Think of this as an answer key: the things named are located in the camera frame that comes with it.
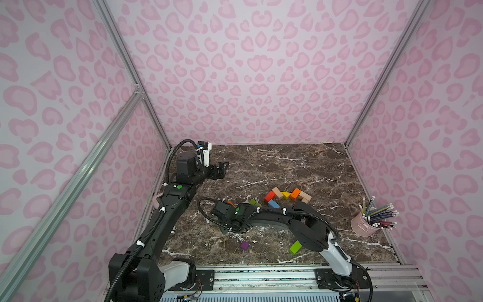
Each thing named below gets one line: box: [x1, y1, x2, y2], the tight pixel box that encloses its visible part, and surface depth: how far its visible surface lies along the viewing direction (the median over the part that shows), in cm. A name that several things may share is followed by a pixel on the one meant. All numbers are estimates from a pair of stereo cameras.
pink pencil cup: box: [350, 212, 381, 237], surface depth 81 cm
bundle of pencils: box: [358, 195, 400, 231], surface depth 79 cm
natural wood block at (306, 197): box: [299, 191, 312, 204], surface depth 97 cm
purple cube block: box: [240, 240, 250, 251], surface depth 83 cm
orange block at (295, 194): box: [289, 187, 302, 202], surface depth 97 cm
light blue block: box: [267, 199, 281, 209], surface depth 94 cm
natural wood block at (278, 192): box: [271, 186, 284, 200], surface depth 97 cm
